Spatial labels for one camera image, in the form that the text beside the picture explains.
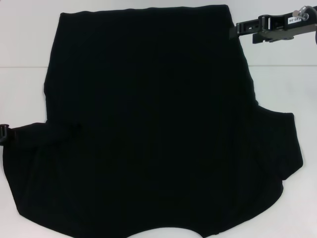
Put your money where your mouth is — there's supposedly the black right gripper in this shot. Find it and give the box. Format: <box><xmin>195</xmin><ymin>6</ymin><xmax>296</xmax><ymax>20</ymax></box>
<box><xmin>229</xmin><ymin>6</ymin><xmax>317</xmax><ymax>46</ymax></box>

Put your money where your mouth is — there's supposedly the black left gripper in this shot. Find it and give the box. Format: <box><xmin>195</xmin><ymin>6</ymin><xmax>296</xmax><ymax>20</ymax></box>
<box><xmin>0</xmin><ymin>124</ymin><xmax>17</xmax><ymax>146</ymax></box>

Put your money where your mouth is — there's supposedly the black shirt with white print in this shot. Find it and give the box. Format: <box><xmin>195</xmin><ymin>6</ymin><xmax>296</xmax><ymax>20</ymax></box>
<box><xmin>0</xmin><ymin>3</ymin><xmax>304</xmax><ymax>238</ymax></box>

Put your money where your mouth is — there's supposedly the silver right cable connector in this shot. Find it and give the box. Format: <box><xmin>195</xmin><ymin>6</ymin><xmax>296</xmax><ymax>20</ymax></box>
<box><xmin>292</xmin><ymin>6</ymin><xmax>310</xmax><ymax>20</ymax></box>

